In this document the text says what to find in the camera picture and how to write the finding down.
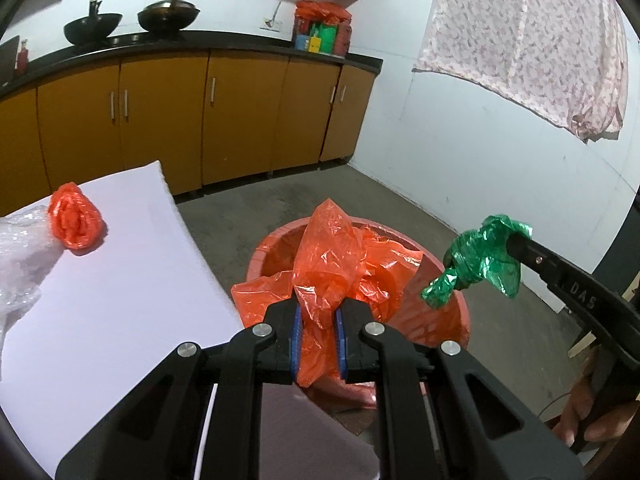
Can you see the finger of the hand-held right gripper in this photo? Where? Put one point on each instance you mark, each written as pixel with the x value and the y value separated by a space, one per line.
pixel 537 260

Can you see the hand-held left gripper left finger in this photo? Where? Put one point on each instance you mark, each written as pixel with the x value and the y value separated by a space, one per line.
pixel 297 340

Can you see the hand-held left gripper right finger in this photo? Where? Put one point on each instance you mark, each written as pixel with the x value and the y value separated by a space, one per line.
pixel 341 340

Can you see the dark green plastic bag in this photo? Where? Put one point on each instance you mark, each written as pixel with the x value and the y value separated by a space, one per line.
pixel 475 255

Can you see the large orange plastic bag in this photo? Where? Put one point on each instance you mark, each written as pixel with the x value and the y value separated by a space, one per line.
pixel 325 260

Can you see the red lined plastic wastebasket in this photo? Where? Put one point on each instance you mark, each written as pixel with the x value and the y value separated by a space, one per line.
pixel 267 255

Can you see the small orange plastic bag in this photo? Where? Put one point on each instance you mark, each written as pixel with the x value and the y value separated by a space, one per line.
pixel 75 220

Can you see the clear plastic bag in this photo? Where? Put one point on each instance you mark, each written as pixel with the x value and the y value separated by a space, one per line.
pixel 20 245

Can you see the person's right hand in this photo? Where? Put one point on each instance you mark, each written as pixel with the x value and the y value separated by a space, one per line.
pixel 585 420

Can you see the pale wooden stick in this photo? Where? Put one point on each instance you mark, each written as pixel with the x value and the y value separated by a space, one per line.
pixel 580 345

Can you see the white cloth covered table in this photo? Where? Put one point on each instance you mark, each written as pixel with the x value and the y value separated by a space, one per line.
pixel 125 310

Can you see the pink floral cloth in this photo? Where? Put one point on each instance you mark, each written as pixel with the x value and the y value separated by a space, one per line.
pixel 525 35

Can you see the wooden lower cabinets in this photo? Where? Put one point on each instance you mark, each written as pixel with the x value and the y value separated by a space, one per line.
pixel 240 110

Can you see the red canister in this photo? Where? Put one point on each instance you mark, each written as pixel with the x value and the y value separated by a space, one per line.
pixel 342 40

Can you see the blue and yellow box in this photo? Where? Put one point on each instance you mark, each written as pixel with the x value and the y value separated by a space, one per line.
pixel 302 42

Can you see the green box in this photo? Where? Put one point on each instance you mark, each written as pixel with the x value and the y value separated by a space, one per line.
pixel 327 35

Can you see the black countertop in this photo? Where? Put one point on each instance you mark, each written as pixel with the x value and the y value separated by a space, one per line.
pixel 200 40

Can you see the orange plastic cover bag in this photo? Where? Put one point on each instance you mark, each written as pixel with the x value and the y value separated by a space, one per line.
pixel 320 10

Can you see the black gas stove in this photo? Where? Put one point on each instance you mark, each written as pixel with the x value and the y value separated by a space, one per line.
pixel 132 38

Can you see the black wok with lid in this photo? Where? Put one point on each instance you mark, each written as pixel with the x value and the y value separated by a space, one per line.
pixel 167 17

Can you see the black open wok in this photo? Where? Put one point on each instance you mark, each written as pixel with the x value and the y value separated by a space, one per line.
pixel 92 27

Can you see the red bottle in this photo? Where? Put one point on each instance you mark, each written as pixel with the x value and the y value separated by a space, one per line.
pixel 21 62

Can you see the dark wooden cutting board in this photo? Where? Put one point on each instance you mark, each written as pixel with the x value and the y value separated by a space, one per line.
pixel 7 60

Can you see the white wall outlet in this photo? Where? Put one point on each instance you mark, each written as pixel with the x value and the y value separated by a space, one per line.
pixel 272 24

